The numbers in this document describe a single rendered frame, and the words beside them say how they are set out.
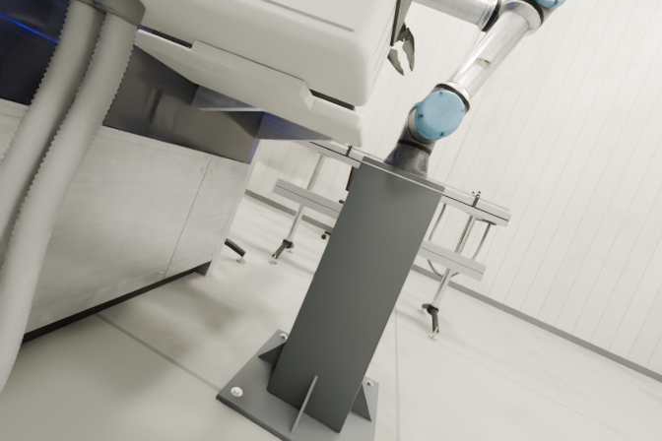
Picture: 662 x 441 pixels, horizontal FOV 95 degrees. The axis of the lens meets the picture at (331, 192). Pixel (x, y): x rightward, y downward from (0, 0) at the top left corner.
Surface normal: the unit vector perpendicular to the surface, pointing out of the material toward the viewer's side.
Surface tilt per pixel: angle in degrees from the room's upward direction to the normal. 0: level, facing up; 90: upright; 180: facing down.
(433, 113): 97
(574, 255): 90
